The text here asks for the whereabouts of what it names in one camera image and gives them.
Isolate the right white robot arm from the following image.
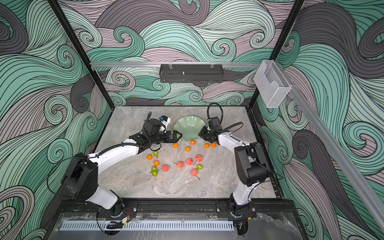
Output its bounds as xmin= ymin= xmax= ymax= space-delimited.
xmin=199 ymin=127 xmax=270 ymax=207

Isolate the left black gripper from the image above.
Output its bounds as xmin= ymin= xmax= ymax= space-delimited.
xmin=150 ymin=130 xmax=183 ymax=146

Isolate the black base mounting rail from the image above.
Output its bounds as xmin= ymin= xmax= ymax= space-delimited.
xmin=58 ymin=198 xmax=296 ymax=219

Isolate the aluminium rail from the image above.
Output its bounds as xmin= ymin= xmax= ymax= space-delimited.
xmin=90 ymin=61 xmax=261 ymax=69
xmin=276 ymin=63 xmax=384 ymax=230

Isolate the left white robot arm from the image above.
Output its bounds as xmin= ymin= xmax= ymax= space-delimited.
xmin=61 ymin=130 xmax=183 ymax=216

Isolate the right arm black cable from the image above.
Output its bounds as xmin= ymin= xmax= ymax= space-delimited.
xmin=206 ymin=102 xmax=244 ymax=136

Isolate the aluminium rail right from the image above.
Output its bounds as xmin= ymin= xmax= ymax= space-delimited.
xmin=276 ymin=63 xmax=384 ymax=230

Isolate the light green wavy fruit bowl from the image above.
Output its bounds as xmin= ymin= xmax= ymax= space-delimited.
xmin=173 ymin=116 xmax=206 ymax=142

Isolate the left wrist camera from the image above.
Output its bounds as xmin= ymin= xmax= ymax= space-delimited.
xmin=159 ymin=116 xmax=171 ymax=132

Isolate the pink fake peach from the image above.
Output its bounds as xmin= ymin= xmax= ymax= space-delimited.
xmin=162 ymin=165 xmax=169 ymax=172
xmin=186 ymin=158 xmax=194 ymax=166
xmin=191 ymin=169 xmax=200 ymax=179
xmin=175 ymin=161 xmax=184 ymax=169
xmin=194 ymin=155 xmax=203 ymax=164

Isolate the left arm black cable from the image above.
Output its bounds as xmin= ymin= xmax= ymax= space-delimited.
xmin=142 ymin=111 xmax=163 ymax=152

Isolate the black perforated metal tray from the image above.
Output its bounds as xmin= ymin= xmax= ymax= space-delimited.
xmin=159 ymin=65 xmax=224 ymax=85

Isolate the white slotted cable duct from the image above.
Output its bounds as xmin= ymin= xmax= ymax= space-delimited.
xmin=60 ymin=221 xmax=235 ymax=232

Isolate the clear plastic wall bin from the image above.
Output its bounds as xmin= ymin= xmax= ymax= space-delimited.
xmin=254 ymin=60 xmax=292 ymax=109

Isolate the aluminium rail back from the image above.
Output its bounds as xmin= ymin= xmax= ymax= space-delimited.
xmin=90 ymin=61 xmax=261 ymax=69

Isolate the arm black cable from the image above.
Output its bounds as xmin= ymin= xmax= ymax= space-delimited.
xmin=142 ymin=111 xmax=163 ymax=152
xmin=206 ymin=102 xmax=244 ymax=136

